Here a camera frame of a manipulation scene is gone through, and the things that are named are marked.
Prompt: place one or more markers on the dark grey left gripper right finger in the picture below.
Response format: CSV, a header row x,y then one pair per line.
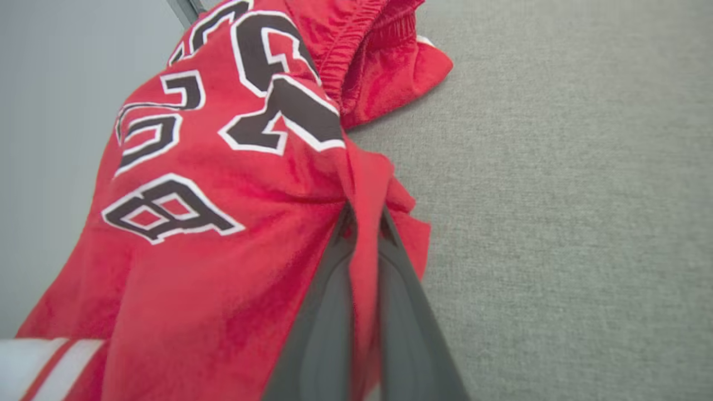
x,y
406,345

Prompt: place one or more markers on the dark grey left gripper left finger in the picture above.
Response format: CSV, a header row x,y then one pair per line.
x,y
323,345

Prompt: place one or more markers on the red garment with black lettering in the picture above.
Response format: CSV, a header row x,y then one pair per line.
x,y
223,289

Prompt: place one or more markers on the grey fabric sofa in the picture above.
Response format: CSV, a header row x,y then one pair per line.
x,y
557,223

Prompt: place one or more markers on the grey metal frame leg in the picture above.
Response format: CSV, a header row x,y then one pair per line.
x,y
186,8

